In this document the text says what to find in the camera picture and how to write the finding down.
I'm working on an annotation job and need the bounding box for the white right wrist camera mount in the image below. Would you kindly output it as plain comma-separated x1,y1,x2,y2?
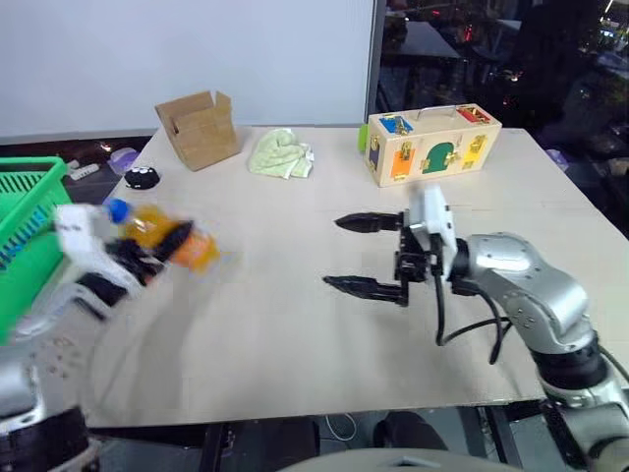
408,183,459,285

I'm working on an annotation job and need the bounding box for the light green towel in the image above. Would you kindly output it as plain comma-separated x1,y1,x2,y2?
247,128,315,181

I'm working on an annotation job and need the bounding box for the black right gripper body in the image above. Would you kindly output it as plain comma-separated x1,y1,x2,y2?
392,208,440,307

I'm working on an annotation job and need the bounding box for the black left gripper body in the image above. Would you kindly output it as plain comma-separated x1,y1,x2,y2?
78,238,168,307

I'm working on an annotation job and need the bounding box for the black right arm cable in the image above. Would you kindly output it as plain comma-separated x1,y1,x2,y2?
433,234,514,366

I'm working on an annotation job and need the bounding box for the purple translucent container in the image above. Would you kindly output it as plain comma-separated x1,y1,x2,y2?
107,147,139,175

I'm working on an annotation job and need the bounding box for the dark rounded shape under table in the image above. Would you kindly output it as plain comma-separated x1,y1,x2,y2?
372,411,449,451

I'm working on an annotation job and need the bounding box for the brown cardboard box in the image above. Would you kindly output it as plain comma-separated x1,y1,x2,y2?
154,89,242,173

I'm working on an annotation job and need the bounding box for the black plush toy with eyes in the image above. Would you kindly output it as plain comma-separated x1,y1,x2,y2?
124,166,161,190

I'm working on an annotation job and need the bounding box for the grey rounded robot body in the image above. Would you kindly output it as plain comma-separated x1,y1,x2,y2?
274,445,512,472

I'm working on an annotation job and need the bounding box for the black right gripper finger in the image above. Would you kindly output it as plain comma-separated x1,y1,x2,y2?
334,210,405,234
322,275,410,308

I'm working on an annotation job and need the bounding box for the green plastic basket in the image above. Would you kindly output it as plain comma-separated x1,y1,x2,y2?
0,156,70,345

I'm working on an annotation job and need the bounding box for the orange drink bottle blue cap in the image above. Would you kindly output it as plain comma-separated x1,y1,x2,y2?
103,198,222,273

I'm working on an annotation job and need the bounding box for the wooden lock activity box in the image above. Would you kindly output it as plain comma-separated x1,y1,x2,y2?
367,103,503,188

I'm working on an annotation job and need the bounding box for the white cable under table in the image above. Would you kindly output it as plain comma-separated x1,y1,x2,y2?
323,413,357,441

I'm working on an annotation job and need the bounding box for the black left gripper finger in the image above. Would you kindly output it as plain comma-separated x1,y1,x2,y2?
155,220,196,265

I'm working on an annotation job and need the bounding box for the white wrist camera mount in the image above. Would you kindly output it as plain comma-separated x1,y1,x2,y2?
52,204,142,296
408,183,459,285

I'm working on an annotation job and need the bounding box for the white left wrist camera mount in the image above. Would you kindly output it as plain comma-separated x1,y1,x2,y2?
52,204,142,296

